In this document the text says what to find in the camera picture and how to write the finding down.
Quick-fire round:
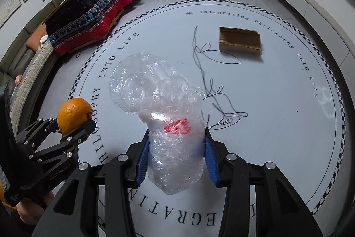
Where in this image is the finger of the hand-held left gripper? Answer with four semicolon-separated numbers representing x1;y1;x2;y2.
28;119;97;163
15;118;59;153

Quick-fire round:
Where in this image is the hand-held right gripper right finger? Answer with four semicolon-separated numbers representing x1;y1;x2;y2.
204;126;323;237

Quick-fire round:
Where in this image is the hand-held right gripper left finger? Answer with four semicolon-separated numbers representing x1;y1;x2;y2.
31;129;152;237

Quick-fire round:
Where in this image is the orange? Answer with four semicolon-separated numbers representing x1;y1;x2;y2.
57;98;92;135

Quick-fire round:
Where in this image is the clear plastic bag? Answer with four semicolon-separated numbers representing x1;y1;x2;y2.
109;52;209;195

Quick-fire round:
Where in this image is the person's left hand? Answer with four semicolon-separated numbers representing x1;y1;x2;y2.
17;191;54;226

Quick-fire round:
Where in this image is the beige quilted sofa cover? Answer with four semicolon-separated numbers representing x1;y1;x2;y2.
10;43;59;115

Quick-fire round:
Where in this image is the dark green sofa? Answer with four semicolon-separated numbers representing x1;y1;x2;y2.
0;0;60;88

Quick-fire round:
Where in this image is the round white printed rug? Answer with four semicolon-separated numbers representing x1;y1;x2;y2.
69;0;347;237

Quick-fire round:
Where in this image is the orange cushion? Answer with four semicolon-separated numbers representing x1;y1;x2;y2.
26;24;47;51

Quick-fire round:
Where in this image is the brown cardboard piece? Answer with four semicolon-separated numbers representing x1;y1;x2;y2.
219;27;262;55

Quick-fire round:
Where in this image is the wooden low table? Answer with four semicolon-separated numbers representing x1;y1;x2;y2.
51;0;125;54

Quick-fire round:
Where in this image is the white low cabinet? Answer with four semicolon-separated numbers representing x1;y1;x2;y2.
259;0;355;43

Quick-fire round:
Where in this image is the black string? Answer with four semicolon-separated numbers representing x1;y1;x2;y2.
192;26;248;130

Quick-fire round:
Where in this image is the wide framed wall picture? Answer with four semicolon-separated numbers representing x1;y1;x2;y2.
0;0;22;29

